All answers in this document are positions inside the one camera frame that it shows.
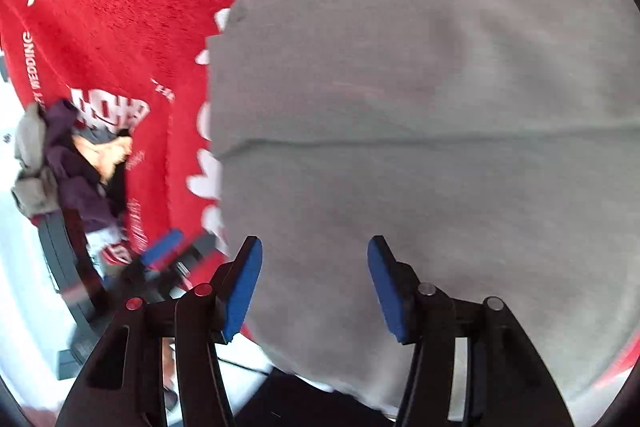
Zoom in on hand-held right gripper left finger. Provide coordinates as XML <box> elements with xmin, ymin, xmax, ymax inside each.
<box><xmin>56</xmin><ymin>235</ymin><xmax>264</xmax><ymax>427</ymax></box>

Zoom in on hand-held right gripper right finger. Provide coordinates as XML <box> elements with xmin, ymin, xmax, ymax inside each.
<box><xmin>366</xmin><ymin>235</ymin><xmax>576</xmax><ymax>427</ymax></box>

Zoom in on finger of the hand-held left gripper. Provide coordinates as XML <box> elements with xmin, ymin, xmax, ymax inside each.
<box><xmin>140</xmin><ymin>229</ymin><xmax>185</xmax><ymax>270</ymax></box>
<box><xmin>172</xmin><ymin>233</ymin><xmax>221</xmax><ymax>275</ymax></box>

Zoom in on grey knit sweater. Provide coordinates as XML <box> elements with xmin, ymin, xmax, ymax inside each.
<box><xmin>206</xmin><ymin>0</ymin><xmax>640</xmax><ymax>418</ymax></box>

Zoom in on white patterned cloth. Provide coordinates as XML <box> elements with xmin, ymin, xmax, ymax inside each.
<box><xmin>87</xmin><ymin>227</ymin><xmax>137</xmax><ymax>269</ymax></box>

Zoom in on cream cloth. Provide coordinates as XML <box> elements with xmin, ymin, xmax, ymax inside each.
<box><xmin>72</xmin><ymin>134</ymin><xmax>133</xmax><ymax>184</ymax></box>

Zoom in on dark purple cloth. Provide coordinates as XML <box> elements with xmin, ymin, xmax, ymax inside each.
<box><xmin>42</xmin><ymin>99</ymin><xmax>126</xmax><ymax>233</ymax></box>

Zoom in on person's black pants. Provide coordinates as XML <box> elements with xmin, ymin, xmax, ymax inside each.
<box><xmin>234</xmin><ymin>364</ymin><xmax>401</xmax><ymax>427</ymax></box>

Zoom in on light blue cloth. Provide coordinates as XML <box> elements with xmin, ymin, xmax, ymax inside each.
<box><xmin>80</xmin><ymin>127</ymin><xmax>117</xmax><ymax>144</ymax></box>

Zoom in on grey-green cloth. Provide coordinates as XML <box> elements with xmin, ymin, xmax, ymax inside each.
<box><xmin>11</xmin><ymin>102</ymin><xmax>62</xmax><ymax>219</ymax></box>

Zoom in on red printed blanket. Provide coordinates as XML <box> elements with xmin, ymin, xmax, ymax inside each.
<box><xmin>0</xmin><ymin>0</ymin><xmax>640</xmax><ymax>388</ymax></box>

